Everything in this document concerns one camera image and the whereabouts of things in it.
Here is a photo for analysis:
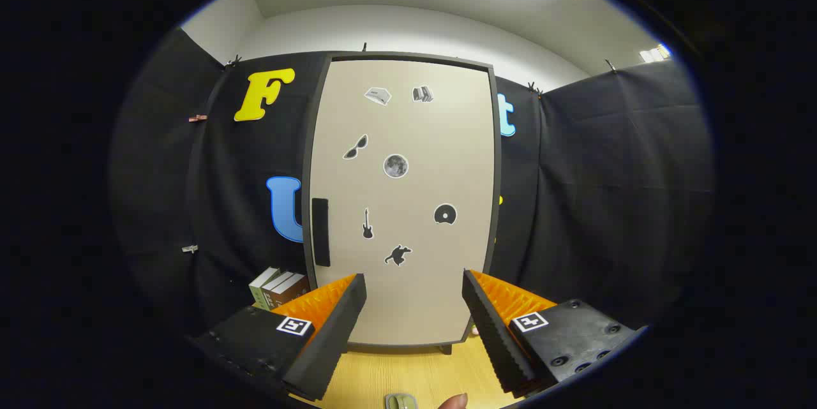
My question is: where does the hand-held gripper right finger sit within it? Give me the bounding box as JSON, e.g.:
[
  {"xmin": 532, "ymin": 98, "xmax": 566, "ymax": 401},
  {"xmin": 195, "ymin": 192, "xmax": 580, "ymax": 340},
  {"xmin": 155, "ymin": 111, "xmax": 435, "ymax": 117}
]
[{"xmin": 462, "ymin": 269, "xmax": 639, "ymax": 398}]

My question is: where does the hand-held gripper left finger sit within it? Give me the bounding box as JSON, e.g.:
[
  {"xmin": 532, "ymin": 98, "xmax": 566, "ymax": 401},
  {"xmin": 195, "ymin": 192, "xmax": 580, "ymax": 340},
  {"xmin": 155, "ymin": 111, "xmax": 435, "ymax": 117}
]
[{"xmin": 191, "ymin": 273, "xmax": 368, "ymax": 401}]

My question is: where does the beige cabinet door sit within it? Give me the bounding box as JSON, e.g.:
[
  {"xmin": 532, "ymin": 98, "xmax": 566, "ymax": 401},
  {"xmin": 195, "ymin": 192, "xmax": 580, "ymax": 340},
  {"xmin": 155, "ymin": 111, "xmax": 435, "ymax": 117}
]
[{"xmin": 310, "ymin": 59, "xmax": 495, "ymax": 346}]

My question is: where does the grey cabinet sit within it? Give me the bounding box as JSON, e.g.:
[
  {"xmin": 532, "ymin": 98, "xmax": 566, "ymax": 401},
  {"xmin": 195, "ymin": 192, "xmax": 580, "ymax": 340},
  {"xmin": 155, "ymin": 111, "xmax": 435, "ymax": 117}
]
[{"xmin": 301, "ymin": 52, "xmax": 502, "ymax": 355}]

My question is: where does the green book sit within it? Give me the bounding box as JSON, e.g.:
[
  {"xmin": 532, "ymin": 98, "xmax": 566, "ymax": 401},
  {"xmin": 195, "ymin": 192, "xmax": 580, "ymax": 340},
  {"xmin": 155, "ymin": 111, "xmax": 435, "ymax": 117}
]
[{"xmin": 249, "ymin": 267, "xmax": 280, "ymax": 311}]

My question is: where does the black backdrop cloth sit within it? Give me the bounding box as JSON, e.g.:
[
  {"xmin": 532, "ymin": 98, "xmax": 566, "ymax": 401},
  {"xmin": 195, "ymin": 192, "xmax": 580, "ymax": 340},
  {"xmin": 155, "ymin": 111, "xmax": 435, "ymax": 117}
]
[{"xmin": 109, "ymin": 26, "xmax": 714, "ymax": 339}]

